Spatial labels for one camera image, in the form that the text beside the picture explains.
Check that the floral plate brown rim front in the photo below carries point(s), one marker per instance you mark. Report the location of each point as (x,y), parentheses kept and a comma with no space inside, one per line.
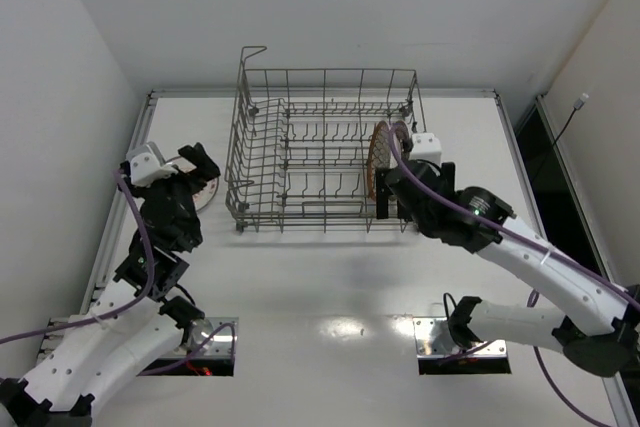
(379,156)

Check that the white plate red characters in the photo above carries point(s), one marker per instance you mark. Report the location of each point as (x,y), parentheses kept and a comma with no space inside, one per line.
(203,197)

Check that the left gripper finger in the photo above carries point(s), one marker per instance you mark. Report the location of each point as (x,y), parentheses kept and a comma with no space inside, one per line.
(187,155)
(208,170)

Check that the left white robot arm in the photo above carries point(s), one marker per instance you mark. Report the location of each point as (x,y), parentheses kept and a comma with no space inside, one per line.
(138,317)

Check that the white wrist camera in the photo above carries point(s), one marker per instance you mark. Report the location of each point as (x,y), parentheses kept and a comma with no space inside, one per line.
(147,164)
(427,147)

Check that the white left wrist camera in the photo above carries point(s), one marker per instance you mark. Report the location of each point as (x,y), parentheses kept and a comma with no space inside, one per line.
(147,164)

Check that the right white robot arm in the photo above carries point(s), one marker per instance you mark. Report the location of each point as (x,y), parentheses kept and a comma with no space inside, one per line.
(591,322)

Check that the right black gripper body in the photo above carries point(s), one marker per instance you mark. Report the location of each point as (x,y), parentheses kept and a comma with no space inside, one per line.
(391,195)

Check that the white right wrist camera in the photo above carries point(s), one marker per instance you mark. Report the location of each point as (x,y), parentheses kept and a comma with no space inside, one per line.
(427,147)

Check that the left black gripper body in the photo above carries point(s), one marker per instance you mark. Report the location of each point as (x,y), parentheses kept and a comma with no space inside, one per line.
(181,178)

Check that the grey wire dish rack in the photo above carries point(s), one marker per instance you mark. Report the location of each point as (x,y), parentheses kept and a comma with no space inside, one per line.
(299,140)

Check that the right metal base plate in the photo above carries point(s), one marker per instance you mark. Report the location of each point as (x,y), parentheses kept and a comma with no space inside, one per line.
(433,342)

